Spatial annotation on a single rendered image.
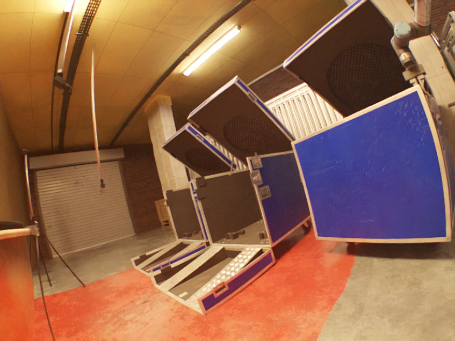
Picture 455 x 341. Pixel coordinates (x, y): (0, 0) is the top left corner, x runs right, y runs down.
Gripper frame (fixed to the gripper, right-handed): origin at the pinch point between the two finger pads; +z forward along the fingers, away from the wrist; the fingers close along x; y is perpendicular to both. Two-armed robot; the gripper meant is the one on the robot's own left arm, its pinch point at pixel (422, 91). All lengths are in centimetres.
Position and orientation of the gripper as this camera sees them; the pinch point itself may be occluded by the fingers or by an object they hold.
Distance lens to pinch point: 123.6
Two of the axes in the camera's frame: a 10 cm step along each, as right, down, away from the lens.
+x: -4.0, 1.9, 9.0
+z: 1.1, 9.8, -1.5
